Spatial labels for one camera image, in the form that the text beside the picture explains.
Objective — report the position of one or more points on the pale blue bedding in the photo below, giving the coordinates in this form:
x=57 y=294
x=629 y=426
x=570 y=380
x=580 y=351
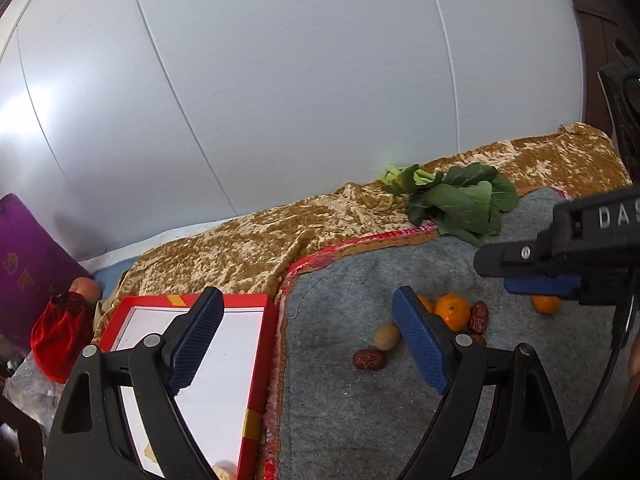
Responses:
x=112 y=272

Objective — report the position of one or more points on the red box with white inside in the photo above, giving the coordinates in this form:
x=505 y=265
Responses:
x=235 y=360

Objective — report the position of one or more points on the red velvet pouch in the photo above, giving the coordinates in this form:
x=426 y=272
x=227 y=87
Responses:
x=55 y=340

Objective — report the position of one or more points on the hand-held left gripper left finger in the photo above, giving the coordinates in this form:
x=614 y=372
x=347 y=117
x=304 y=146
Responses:
x=197 y=340

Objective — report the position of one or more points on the dried red date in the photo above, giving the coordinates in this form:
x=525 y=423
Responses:
x=370 y=360
x=477 y=339
x=479 y=316

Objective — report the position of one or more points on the orange tangerine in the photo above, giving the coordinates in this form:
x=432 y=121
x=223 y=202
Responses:
x=546 y=306
x=452 y=312
x=426 y=304

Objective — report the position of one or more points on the gold velvet cloth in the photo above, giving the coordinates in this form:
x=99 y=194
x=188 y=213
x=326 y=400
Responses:
x=225 y=240

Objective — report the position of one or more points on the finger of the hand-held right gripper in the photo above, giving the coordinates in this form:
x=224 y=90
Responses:
x=540 y=285

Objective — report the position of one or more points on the brown wooden furniture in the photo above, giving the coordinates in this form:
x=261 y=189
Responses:
x=595 y=25

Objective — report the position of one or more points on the leafy green vegetable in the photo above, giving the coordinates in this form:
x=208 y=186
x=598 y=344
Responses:
x=460 y=205

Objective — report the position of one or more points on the grey felt mat red trim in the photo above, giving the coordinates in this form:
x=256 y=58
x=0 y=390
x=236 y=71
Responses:
x=340 y=410

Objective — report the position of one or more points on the beige walnut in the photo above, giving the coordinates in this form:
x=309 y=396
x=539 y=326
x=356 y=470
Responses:
x=386 y=337
x=225 y=473

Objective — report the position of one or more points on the purple box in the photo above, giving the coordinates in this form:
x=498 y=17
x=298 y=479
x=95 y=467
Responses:
x=30 y=270

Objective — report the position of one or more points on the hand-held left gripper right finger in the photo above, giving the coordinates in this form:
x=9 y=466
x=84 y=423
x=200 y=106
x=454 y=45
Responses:
x=422 y=345

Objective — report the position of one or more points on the clear plastic bag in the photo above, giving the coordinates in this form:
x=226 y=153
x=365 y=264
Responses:
x=30 y=390

